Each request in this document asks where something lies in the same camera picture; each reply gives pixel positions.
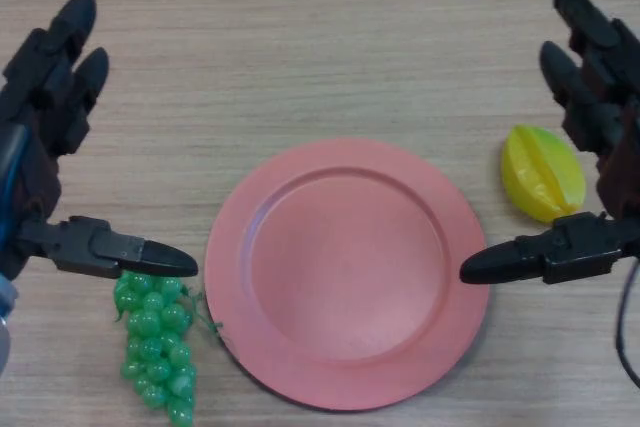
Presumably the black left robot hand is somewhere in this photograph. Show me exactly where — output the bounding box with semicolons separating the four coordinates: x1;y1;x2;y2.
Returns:
0;0;200;284

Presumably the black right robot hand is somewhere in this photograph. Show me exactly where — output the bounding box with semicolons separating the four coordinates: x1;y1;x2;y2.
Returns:
458;0;640;286

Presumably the yellow starfruit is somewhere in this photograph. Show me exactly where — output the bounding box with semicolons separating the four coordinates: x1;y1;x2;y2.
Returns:
501;124;587;225

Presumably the pink round plate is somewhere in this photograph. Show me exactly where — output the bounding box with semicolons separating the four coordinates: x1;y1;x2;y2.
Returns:
203;136;491;412

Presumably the green grape bunch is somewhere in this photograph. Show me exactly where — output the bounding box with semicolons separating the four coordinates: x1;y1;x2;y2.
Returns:
112;269;224;427

